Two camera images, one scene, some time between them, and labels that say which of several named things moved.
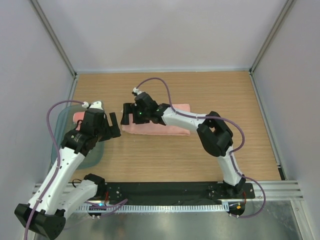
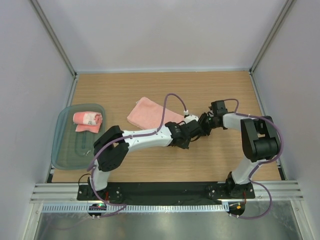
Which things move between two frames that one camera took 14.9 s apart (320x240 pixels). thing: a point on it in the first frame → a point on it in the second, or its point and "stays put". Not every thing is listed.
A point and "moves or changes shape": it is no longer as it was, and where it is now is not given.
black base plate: x=173 y=191 stays put
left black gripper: x=115 y=130 → x=186 y=146
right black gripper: x=129 y=108 → x=201 y=121
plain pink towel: x=152 y=128 moves or changes shape
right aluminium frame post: x=287 y=5 stays put
